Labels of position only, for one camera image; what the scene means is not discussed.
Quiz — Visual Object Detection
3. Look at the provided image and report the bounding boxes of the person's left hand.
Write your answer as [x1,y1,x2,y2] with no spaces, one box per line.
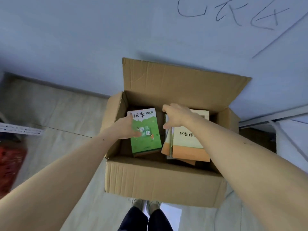
[106,114,142,140]

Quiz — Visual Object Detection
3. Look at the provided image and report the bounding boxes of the person's leg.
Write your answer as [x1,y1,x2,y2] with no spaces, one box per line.
[118,206,150,231]
[148,209,174,231]

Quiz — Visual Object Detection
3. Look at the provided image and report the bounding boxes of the person's right hand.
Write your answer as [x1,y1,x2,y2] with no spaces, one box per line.
[162,103,201,130]

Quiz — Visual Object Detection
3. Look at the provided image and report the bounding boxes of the red plastic basket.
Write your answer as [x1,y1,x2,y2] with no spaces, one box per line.
[0,144,27,199]

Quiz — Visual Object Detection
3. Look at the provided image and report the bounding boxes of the person's left leg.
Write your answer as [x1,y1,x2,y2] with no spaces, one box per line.
[118,206,150,231]

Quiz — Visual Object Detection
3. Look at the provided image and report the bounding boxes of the brown cardboard box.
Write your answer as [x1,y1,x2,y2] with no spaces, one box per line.
[100,57,252,209]

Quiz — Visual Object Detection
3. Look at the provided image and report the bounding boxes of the grey perforated metal shelf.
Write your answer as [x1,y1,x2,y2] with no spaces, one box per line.
[0,113,45,142]

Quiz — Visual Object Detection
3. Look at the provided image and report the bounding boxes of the person's left forearm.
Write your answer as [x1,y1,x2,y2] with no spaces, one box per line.
[0,131,121,231]

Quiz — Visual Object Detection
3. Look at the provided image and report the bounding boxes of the green cover books stack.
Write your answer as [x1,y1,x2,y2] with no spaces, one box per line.
[127,107,162,157]

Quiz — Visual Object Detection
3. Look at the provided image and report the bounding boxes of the person's white shoe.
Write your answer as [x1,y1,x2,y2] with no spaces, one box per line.
[132,199,146,212]
[147,200,161,213]

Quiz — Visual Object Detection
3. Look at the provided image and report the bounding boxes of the person's left white shoe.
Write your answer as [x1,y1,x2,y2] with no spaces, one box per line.
[132,199,146,212]

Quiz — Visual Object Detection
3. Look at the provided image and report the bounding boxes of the handwritten white paper wall sign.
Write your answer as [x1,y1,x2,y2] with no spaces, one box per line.
[144,0,308,59]

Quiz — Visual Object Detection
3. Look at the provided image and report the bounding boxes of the person's right forearm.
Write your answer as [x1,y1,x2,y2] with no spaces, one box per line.
[190,119,308,231]

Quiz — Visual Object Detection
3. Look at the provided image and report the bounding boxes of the cream orange cover books stack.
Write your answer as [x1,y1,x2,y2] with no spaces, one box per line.
[160,109,211,166]

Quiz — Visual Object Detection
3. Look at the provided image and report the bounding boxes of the person's right white shoe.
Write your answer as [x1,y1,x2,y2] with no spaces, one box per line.
[147,200,161,213]

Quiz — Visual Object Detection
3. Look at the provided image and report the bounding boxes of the person's right leg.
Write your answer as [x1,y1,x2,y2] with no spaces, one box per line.
[148,209,174,231]

